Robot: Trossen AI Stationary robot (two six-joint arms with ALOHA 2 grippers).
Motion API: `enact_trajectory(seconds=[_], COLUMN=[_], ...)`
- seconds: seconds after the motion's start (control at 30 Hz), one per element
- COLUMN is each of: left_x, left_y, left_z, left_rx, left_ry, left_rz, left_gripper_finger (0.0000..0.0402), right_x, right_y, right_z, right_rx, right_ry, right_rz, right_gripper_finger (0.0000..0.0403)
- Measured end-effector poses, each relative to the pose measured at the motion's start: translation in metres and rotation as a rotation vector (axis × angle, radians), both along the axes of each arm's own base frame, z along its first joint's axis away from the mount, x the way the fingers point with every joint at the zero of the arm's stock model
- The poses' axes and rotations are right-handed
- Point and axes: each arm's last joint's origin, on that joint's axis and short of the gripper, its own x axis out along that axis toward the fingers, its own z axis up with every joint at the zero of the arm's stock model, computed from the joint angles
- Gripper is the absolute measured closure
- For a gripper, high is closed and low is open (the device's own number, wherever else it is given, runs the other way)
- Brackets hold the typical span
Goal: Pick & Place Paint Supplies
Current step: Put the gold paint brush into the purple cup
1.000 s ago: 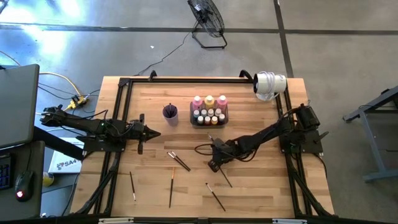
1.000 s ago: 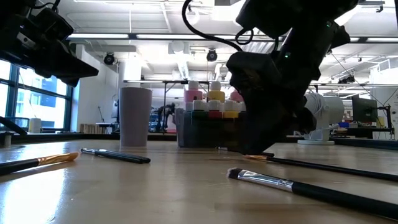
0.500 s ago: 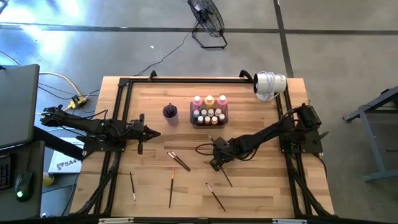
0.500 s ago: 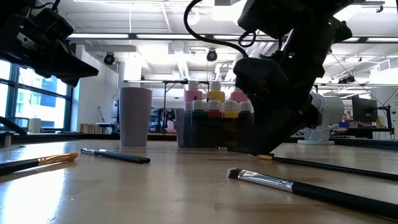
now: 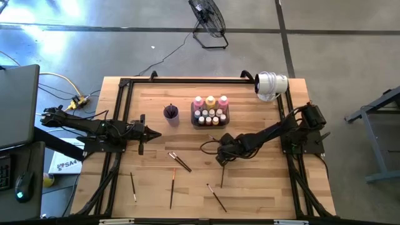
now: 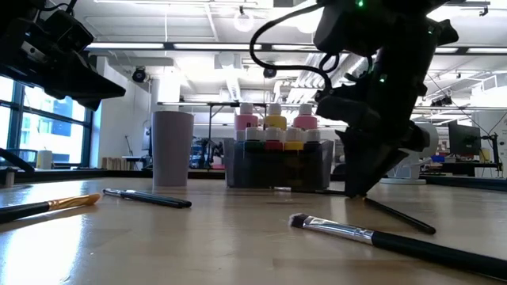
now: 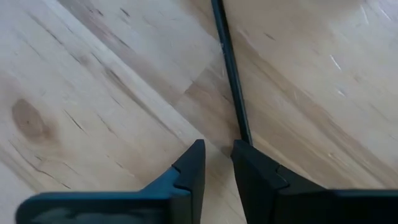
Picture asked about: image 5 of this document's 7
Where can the small light blue paint bottle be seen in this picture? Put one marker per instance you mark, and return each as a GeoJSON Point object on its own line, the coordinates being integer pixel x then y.
{"type": "Point", "coordinates": [197, 114]}

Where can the large pink paint bottle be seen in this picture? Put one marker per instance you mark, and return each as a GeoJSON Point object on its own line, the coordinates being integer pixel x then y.
{"type": "Point", "coordinates": [223, 102]}
{"type": "Point", "coordinates": [197, 102]}

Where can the white light strip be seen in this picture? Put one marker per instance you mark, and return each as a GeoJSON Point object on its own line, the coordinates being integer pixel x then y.
{"type": "Point", "coordinates": [290, 222]}
{"type": "Point", "coordinates": [115, 222]}

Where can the grey translucent plastic bin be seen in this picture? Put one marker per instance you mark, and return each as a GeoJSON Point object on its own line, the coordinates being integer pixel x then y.
{"type": "Point", "coordinates": [210, 127]}

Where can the small red paint bottle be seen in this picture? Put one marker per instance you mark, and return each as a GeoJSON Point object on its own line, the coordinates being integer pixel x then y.
{"type": "Point", "coordinates": [208, 120]}

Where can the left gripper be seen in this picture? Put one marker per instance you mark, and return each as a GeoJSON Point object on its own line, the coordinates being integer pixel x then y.
{"type": "Point", "coordinates": [136, 132]}

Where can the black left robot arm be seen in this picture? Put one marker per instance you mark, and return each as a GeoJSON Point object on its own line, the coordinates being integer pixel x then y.
{"type": "Point", "coordinates": [90, 125]}

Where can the small teal paint bottle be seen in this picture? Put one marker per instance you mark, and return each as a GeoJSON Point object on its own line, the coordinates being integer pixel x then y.
{"type": "Point", "coordinates": [204, 112]}

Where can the small yellow paint bottle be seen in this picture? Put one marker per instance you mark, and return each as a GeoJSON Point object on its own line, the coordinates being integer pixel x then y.
{"type": "Point", "coordinates": [215, 120]}

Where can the orange bristle paint brush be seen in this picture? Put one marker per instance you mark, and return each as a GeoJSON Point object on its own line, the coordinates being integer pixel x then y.
{"type": "Point", "coordinates": [172, 190]}

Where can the grey laptop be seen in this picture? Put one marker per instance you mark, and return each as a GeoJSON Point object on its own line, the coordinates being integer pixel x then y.
{"type": "Point", "coordinates": [18, 106]}

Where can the black floor fan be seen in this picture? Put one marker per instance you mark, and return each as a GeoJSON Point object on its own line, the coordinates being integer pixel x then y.
{"type": "Point", "coordinates": [207, 17]}

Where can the lilac plastic cup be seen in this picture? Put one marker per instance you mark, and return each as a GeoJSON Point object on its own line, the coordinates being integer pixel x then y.
{"type": "Point", "coordinates": [171, 121]}

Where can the black computer mouse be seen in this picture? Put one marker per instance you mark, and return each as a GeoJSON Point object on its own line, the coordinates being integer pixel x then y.
{"type": "Point", "coordinates": [24, 186]}

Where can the black diagonal desk beam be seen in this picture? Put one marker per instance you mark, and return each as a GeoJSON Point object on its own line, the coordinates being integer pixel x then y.
{"type": "Point", "coordinates": [59, 143]}

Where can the small white paint bottle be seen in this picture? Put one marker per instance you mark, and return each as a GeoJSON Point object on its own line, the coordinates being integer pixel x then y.
{"type": "Point", "coordinates": [212, 112]}
{"type": "Point", "coordinates": [219, 112]}

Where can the thin silver ferrule paint brush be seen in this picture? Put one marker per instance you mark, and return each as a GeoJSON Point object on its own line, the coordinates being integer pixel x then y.
{"type": "Point", "coordinates": [213, 137]}

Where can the black keyboard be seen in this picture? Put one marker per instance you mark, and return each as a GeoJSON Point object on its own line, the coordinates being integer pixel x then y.
{"type": "Point", "coordinates": [4, 172]}

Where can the large yellow paint bottle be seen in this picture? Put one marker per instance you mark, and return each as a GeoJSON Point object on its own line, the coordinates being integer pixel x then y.
{"type": "Point", "coordinates": [210, 102]}

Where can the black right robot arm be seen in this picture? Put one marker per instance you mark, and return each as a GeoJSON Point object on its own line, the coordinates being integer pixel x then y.
{"type": "Point", "coordinates": [268, 132]}

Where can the yellow round object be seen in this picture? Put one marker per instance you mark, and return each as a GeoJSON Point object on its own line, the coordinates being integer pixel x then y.
{"type": "Point", "coordinates": [48, 180]}

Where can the dark grey desk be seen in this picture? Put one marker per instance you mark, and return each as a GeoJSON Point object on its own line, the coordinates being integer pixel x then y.
{"type": "Point", "coordinates": [9, 207]}

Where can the yellow power plug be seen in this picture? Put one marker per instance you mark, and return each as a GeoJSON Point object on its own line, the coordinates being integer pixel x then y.
{"type": "Point", "coordinates": [78, 102]}

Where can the grey metal table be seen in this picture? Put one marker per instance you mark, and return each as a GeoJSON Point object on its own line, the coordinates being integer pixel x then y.
{"type": "Point", "coordinates": [375, 109]}

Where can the small dark green paint bottle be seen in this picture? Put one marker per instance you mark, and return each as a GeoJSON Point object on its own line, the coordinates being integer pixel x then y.
{"type": "Point", "coordinates": [201, 120]}

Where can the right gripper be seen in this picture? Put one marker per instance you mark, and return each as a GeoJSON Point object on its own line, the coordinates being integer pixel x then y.
{"type": "Point", "coordinates": [229, 148]}

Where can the white cardboard box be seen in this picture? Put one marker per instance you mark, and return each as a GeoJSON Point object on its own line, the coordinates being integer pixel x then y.
{"type": "Point", "coordinates": [64, 164]}

